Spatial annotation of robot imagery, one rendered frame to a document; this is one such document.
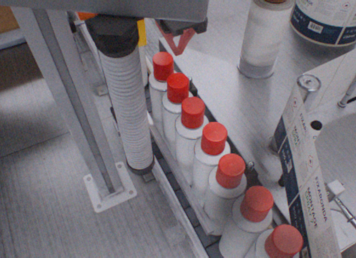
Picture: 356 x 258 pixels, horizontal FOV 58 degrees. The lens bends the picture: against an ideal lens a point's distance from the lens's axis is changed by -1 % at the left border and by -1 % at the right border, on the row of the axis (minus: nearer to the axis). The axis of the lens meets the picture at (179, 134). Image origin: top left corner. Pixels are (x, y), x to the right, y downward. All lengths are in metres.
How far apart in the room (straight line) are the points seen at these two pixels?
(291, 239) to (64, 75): 0.32
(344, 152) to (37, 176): 0.63
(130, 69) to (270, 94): 0.53
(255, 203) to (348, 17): 0.61
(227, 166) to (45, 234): 0.40
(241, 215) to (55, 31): 0.29
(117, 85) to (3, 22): 0.80
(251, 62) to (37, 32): 0.52
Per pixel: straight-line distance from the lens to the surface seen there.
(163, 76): 0.52
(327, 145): 0.72
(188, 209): 0.59
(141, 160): 0.37
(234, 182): 0.41
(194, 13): 0.23
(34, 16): 0.35
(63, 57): 0.38
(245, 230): 0.41
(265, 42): 0.72
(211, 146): 0.42
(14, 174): 0.76
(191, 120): 0.45
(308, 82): 0.54
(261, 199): 0.38
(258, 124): 0.70
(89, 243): 0.64
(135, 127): 0.31
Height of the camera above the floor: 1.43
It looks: 55 degrees down
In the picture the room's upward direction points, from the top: straight up
